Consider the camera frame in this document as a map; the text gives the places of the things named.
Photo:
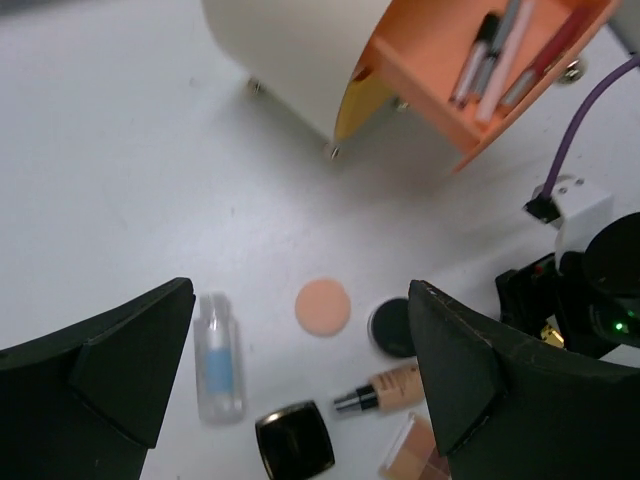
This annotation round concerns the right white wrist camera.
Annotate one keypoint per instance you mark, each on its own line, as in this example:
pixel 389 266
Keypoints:
pixel 578 209

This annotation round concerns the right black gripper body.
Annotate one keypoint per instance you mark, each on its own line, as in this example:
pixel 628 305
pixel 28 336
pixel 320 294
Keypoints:
pixel 590 297

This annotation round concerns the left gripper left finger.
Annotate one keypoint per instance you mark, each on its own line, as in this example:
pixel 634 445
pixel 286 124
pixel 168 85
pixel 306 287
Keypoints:
pixel 88 401

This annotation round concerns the orange top drawer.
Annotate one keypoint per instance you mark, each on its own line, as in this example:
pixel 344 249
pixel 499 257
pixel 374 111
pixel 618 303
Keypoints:
pixel 419 47

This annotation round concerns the pink slim makeup pencil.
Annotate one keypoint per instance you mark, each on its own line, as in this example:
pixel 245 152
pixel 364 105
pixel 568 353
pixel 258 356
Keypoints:
pixel 498 79

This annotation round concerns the brown eyeshadow palette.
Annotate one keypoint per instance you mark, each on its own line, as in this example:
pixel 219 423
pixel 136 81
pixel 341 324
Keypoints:
pixel 413 454

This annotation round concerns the black gold square compact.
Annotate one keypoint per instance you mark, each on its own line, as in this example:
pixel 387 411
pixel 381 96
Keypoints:
pixel 294 442

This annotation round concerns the round peach powder puff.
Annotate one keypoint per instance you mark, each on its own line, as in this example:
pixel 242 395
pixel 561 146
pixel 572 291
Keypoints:
pixel 323 307

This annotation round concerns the clear black-capped mascara tube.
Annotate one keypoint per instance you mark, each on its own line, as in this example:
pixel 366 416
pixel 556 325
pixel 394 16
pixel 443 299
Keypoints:
pixel 477 53

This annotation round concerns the red lip gloss tube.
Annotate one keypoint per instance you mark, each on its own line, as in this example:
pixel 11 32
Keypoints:
pixel 544 60

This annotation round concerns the beige foundation bottle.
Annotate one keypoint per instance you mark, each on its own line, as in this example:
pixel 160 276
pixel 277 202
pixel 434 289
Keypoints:
pixel 387 391

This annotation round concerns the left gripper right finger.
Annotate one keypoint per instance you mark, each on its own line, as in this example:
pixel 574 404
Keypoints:
pixel 505 405

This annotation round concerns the clear bottle blue label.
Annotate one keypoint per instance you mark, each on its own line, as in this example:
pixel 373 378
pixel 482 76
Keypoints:
pixel 220 385

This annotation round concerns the black round jar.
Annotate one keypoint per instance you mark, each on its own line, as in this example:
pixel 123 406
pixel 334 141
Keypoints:
pixel 389 329

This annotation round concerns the yellow middle drawer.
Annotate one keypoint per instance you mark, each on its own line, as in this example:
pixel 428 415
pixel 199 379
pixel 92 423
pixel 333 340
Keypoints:
pixel 364 95

